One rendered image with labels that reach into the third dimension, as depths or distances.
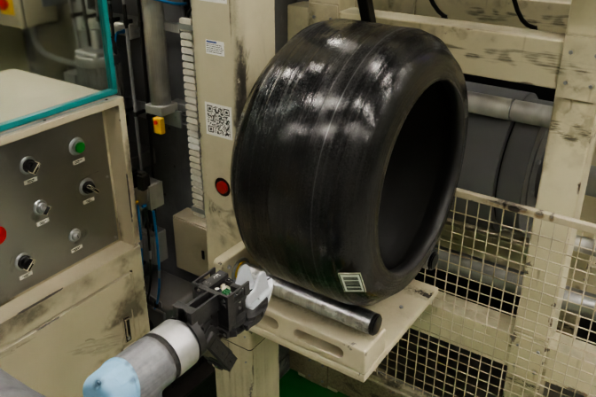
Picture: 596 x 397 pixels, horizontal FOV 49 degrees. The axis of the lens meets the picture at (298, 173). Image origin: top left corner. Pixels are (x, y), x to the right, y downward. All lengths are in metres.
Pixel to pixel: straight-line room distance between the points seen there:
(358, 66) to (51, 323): 0.85
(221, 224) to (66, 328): 0.41
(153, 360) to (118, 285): 0.71
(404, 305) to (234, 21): 0.74
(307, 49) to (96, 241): 0.70
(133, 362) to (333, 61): 0.59
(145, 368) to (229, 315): 0.16
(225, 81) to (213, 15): 0.14
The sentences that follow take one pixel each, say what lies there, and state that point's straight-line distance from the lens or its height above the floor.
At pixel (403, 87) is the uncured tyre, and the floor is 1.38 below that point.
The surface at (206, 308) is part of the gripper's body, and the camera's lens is 0.97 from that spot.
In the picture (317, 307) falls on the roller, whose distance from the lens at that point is 1.36.
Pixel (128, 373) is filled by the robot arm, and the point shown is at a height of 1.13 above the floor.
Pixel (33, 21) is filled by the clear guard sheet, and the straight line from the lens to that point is 1.35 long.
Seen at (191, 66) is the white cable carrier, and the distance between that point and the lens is 1.46.
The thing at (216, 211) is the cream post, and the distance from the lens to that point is 1.53.
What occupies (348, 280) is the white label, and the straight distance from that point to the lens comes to 1.17.
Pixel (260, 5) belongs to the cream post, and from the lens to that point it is 1.38.
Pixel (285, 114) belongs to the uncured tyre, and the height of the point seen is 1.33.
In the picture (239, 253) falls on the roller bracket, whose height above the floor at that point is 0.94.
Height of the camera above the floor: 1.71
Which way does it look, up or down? 25 degrees down
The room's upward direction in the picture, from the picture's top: straight up
